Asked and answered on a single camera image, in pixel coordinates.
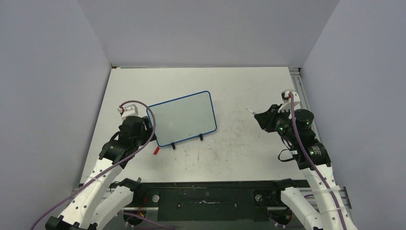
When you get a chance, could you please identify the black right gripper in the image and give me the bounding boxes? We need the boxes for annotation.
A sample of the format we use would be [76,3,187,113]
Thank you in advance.
[255,103,298,143]

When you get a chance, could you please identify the red marker cap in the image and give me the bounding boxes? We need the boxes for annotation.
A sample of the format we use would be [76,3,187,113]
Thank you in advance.
[153,147,160,155]

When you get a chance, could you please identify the blue-framed whiteboard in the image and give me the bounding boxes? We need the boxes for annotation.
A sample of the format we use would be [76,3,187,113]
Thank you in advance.
[146,91,217,148]

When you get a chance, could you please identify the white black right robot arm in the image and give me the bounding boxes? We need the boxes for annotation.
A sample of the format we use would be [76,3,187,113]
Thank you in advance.
[254,104,357,230]

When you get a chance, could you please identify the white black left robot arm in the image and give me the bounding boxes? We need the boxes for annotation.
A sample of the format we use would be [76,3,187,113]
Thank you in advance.
[45,115,155,230]

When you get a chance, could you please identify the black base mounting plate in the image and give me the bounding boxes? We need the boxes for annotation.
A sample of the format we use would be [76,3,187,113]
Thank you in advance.
[124,181,293,221]

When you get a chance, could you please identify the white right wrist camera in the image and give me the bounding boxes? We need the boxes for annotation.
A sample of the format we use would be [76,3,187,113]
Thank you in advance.
[278,90,301,113]

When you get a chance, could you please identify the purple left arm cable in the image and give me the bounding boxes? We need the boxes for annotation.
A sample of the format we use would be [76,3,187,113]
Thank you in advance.
[30,100,177,230]

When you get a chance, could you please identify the aluminium right side rail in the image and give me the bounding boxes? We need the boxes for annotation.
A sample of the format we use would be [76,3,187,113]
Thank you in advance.
[288,67,321,134]

